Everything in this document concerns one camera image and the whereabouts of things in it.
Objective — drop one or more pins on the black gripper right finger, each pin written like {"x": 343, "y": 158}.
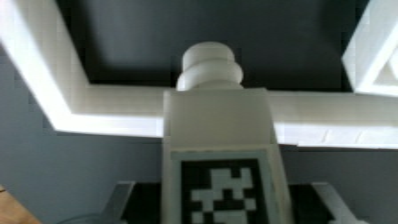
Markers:
{"x": 318, "y": 206}

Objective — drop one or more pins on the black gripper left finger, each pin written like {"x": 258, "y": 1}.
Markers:
{"x": 131, "y": 207}

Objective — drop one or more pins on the white table leg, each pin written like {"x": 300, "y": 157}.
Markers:
{"x": 224, "y": 185}

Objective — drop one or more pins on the white square tabletop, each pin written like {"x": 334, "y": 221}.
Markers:
{"x": 370, "y": 56}

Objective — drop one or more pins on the white U-shaped obstacle fence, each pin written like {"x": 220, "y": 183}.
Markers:
{"x": 320, "y": 120}

